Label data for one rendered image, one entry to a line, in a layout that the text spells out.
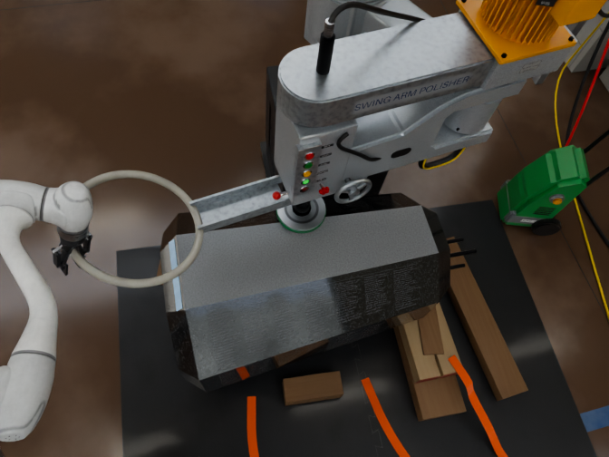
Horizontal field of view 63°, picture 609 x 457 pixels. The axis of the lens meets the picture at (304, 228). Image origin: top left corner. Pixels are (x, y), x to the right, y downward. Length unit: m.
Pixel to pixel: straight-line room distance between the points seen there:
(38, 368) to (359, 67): 1.15
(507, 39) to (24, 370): 1.60
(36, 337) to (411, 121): 1.31
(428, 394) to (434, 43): 1.82
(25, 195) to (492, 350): 2.40
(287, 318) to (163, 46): 2.54
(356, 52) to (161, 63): 2.53
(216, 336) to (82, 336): 1.07
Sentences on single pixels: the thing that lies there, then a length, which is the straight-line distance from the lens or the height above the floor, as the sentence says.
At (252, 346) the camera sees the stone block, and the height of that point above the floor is 0.65.
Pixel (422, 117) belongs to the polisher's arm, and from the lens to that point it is 1.79.
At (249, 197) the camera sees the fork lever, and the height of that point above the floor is 1.05.
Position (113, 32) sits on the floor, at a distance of 4.24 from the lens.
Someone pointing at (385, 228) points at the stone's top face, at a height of 0.82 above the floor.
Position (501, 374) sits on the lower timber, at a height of 0.09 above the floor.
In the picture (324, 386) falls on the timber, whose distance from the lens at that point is 2.69.
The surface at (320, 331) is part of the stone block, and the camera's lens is 2.21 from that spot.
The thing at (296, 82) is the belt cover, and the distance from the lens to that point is 1.47.
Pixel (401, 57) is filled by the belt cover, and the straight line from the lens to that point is 1.60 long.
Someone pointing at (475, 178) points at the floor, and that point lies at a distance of 3.59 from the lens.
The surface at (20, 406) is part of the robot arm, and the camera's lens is 1.32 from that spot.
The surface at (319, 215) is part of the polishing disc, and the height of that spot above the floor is 0.87.
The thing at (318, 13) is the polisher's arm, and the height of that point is 1.38.
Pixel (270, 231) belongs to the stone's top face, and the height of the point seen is 0.82.
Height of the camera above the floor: 2.77
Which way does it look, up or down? 63 degrees down
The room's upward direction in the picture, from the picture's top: 10 degrees clockwise
